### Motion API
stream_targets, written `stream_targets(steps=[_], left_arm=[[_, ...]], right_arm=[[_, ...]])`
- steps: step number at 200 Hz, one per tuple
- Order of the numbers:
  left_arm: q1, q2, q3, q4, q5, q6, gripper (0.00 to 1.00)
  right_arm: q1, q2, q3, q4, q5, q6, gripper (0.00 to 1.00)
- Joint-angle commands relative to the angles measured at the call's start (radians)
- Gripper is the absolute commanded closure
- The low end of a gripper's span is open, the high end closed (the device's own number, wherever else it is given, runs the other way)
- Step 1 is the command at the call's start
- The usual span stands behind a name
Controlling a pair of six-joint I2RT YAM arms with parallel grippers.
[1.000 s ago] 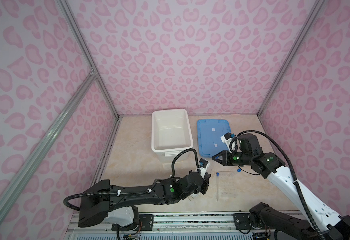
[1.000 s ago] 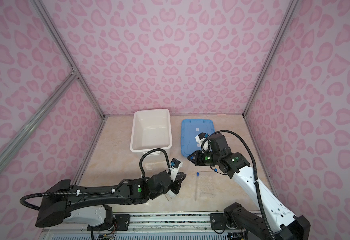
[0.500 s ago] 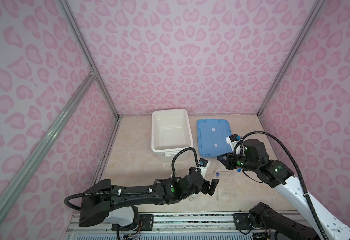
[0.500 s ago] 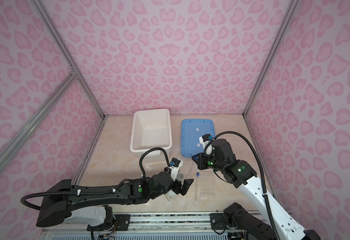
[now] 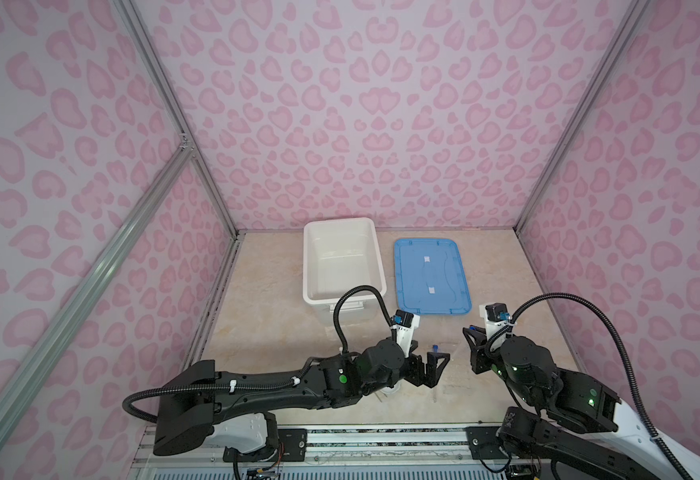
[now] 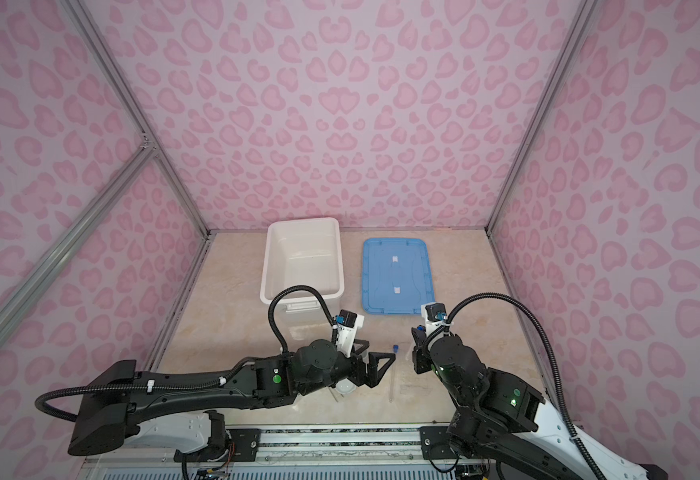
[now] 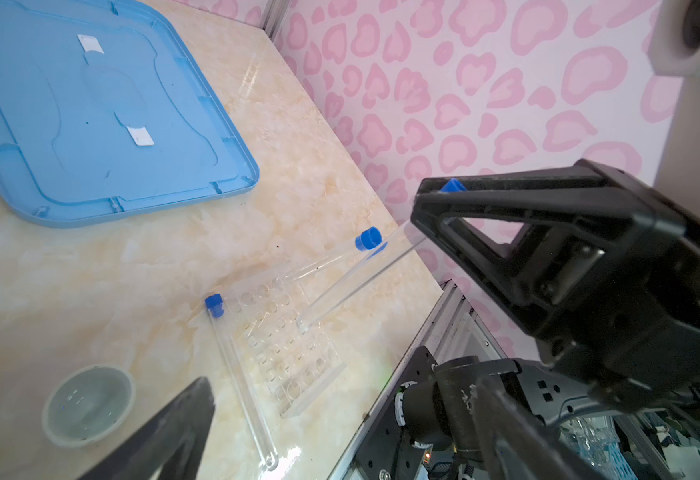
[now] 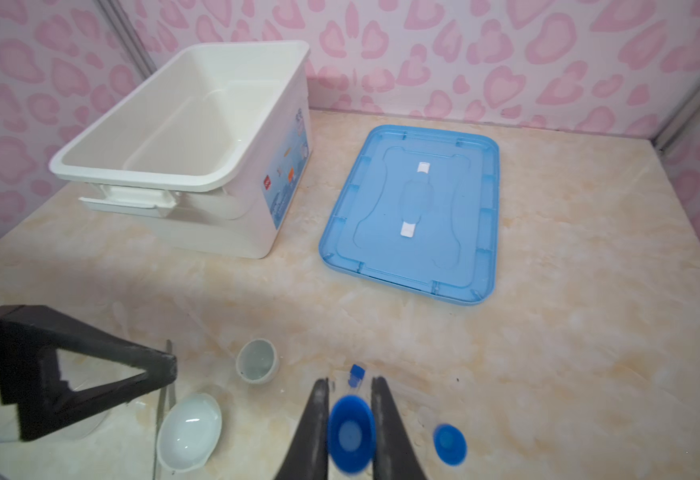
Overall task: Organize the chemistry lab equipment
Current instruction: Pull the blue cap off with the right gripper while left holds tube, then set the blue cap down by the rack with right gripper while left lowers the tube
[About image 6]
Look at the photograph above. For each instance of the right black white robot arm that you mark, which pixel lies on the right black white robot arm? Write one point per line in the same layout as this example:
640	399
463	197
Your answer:
499	416

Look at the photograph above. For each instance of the white plastic storage bin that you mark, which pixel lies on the white plastic storage bin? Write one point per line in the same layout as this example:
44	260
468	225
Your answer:
304	252

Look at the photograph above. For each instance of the white ceramic evaporating dish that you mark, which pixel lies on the white ceramic evaporating dish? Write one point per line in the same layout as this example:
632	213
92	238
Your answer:
345	387

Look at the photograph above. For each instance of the diagonal aluminium frame bar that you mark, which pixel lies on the diagonal aluminium frame bar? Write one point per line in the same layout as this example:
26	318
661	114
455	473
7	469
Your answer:
44	272

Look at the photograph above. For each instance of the blue capped test tube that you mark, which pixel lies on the blue capped test tube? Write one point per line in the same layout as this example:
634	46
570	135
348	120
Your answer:
392	373

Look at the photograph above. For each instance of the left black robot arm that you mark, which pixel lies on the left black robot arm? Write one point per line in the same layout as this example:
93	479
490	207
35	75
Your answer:
117	402

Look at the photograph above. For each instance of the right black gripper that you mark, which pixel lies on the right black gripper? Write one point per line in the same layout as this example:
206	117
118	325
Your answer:
419	350

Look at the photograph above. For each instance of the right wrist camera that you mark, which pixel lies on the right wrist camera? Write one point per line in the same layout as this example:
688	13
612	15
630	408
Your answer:
434	315

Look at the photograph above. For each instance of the clear test tube rack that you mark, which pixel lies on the clear test tube rack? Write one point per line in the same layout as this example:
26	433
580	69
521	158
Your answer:
407	383

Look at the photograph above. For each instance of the blue plastic bin lid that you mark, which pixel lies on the blue plastic bin lid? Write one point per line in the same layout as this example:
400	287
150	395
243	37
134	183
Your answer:
396	276

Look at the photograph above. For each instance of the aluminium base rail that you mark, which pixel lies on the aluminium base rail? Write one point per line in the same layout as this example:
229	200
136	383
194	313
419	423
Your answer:
395	451

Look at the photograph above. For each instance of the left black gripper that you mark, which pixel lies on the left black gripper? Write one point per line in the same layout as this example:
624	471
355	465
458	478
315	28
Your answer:
374	376

